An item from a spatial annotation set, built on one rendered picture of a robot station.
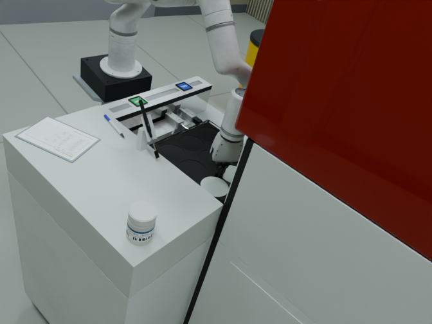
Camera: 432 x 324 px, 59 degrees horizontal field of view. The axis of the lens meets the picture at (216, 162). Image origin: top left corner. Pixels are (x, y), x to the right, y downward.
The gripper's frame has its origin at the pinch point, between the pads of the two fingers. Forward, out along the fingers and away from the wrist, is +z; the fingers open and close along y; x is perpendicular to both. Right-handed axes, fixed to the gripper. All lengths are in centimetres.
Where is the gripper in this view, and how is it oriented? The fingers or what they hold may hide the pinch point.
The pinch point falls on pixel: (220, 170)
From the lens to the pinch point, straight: 135.7
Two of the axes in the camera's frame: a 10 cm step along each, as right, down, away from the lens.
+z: -2.3, 7.6, 6.1
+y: -9.5, -0.3, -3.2
